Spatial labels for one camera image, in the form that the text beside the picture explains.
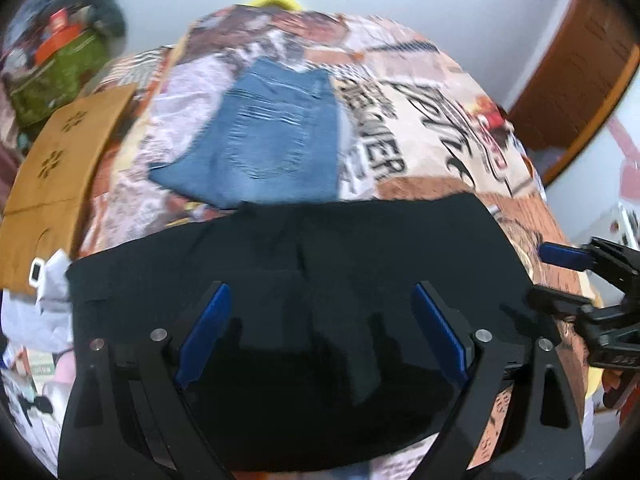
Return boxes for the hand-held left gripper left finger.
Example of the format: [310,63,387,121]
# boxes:
[57,281,237,480]

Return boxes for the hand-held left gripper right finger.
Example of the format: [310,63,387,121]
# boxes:
[410,281,587,480]

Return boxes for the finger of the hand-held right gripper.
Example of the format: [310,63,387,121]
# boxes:
[524,285,623,323]
[538,241,608,273]

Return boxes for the black pants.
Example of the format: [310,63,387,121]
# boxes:
[65,195,562,474]

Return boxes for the white heart-print wardrobe door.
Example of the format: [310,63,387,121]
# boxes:
[544,47,640,261]

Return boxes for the brown wooden door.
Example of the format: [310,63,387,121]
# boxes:
[506,0,640,189]

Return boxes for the small white device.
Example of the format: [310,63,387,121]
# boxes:
[27,257,49,289]

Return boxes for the bed with printed cover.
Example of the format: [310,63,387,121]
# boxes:
[0,2,597,480]

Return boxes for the blue jeans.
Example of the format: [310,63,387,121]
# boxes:
[148,57,352,210]

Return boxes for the wooden lap desk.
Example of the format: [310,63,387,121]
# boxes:
[0,82,139,294]

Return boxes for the green leaf-print bag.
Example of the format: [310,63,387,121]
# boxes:
[7,30,109,129]

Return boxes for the orange box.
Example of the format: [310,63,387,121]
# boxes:
[34,21,87,62]

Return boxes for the grey long pillow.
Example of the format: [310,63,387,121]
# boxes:
[64,0,129,42]

